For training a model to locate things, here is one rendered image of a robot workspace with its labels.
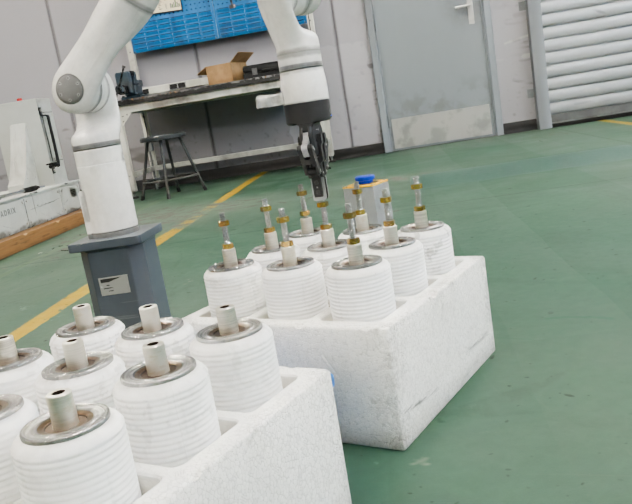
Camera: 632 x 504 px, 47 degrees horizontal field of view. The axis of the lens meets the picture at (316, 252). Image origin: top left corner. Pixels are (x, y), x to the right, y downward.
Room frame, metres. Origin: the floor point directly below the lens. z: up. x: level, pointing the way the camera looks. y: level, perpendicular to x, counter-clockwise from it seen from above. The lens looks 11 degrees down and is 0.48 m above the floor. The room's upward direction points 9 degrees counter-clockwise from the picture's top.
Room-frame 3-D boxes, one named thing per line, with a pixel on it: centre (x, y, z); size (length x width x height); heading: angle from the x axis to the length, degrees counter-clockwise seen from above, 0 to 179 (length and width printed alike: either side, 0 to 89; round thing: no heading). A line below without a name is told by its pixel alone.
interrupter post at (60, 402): (0.60, 0.24, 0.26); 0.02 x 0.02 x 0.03
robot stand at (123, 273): (1.45, 0.39, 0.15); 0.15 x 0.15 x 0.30; 83
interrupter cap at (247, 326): (0.80, 0.11, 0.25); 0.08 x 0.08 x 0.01
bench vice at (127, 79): (5.75, 1.21, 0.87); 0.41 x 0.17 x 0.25; 173
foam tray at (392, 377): (1.20, -0.02, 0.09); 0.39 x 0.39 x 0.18; 56
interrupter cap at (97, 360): (0.76, 0.27, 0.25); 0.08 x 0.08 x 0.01
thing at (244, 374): (0.80, 0.11, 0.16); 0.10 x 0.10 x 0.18
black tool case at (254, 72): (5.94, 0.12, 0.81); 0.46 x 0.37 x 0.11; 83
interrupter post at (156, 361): (0.70, 0.17, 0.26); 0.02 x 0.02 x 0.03
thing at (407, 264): (1.14, -0.12, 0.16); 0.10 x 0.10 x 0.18
